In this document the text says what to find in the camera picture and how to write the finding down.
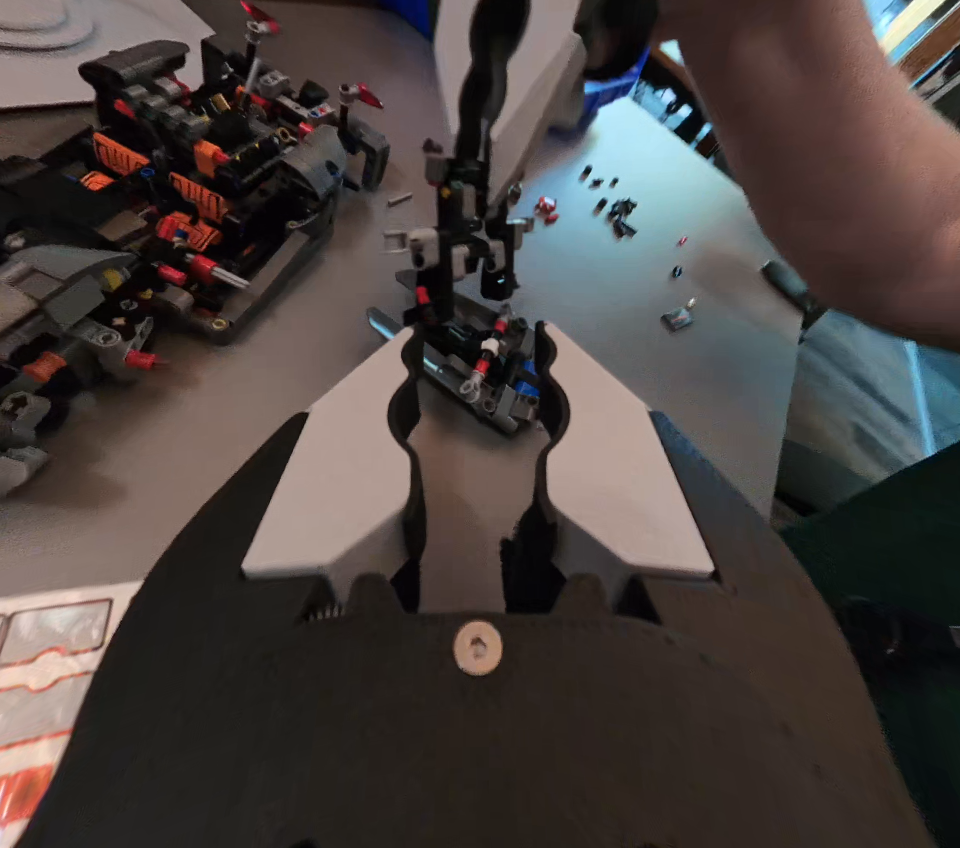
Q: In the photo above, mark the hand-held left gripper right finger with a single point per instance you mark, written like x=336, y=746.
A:
x=630, y=488

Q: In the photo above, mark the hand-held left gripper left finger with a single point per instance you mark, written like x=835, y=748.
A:
x=330, y=488

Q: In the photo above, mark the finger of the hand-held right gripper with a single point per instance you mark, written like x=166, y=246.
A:
x=555, y=38
x=454, y=1

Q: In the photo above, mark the grey blue lego wing assembly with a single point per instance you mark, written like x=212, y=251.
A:
x=495, y=368

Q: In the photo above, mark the black lego beam assembly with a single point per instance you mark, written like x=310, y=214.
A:
x=450, y=241

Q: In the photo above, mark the person's right forearm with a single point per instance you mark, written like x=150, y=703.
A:
x=840, y=151

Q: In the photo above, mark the red lego pins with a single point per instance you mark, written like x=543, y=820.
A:
x=547, y=209

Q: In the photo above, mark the small grey lego plate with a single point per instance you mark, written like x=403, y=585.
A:
x=679, y=316

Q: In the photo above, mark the light grey lego axle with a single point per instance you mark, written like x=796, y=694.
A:
x=400, y=197

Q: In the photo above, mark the large lego car chassis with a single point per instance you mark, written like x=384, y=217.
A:
x=187, y=188

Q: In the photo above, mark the lego sticker sheet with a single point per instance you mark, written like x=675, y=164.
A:
x=45, y=675

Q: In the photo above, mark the white book stand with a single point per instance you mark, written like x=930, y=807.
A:
x=135, y=16

